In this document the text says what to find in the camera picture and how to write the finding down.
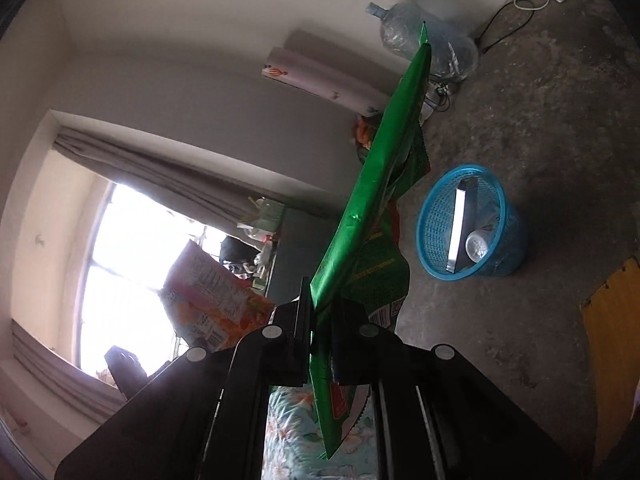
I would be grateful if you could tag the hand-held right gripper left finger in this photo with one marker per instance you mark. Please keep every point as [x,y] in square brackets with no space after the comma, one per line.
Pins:
[300,320]

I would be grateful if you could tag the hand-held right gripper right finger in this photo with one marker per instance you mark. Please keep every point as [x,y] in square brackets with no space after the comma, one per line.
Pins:
[350,340]

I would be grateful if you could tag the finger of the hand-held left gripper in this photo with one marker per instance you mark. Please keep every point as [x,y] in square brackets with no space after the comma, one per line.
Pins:
[125,367]

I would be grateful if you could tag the orange pink snack packet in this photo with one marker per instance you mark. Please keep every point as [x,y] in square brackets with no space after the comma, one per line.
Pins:
[215,295]

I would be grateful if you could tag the green snack bag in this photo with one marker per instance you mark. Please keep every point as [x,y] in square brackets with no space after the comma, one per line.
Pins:
[375,185]

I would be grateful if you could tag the pale paper cup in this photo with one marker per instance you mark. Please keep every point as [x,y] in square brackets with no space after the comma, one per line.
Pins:
[479,246]

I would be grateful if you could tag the long white box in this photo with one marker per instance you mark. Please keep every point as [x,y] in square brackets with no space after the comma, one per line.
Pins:
[461,225]

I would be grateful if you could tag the blue plastic mesh basket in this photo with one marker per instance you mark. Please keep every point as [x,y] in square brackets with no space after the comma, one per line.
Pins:
[505,250]

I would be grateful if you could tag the grey bedside cabinet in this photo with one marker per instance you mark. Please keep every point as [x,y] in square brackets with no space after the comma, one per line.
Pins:
[295,255]

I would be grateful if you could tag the grey curtain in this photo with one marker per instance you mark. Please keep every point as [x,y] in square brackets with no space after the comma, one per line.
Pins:
[150,175]
[55,375]

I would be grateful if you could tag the black bag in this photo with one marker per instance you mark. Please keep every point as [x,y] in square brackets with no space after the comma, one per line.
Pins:
[237,255]

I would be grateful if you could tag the white plastic bag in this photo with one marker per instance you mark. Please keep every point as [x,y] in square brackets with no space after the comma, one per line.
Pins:
[250,232]

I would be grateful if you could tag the green plastic storage basket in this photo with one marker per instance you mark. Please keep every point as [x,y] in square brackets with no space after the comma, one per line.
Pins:
[269,215]

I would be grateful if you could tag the floral turquoise blanket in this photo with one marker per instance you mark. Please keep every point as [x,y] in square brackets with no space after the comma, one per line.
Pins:
[290,435]

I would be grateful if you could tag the orange snack bag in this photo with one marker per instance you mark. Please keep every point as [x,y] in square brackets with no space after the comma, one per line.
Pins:
[364,137]

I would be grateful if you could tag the rolled white printed poster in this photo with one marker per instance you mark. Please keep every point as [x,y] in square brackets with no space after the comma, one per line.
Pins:
[325,77]

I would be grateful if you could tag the wooden stool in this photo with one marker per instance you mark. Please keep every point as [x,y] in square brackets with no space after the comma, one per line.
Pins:
[612,350]

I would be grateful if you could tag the large clear water jug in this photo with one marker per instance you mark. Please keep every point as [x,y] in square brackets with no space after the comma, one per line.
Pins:
[440,40]

